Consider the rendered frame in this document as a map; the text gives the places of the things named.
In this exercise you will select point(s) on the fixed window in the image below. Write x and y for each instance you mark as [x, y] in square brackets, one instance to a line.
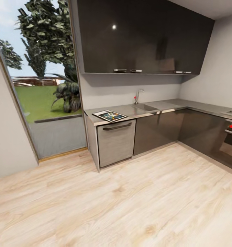
[38, 56]

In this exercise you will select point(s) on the oven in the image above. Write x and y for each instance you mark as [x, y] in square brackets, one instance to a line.
[223, 145]

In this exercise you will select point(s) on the cabinet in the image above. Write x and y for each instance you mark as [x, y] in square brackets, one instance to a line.
[186, 38]
[119, 36]

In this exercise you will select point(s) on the poster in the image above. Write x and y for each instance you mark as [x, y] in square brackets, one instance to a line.
[109, 116]

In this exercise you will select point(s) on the dishwasher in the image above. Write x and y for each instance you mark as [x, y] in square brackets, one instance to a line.
[115, 141]

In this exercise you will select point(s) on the drop in sink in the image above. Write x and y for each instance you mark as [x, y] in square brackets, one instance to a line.
[152, 106]

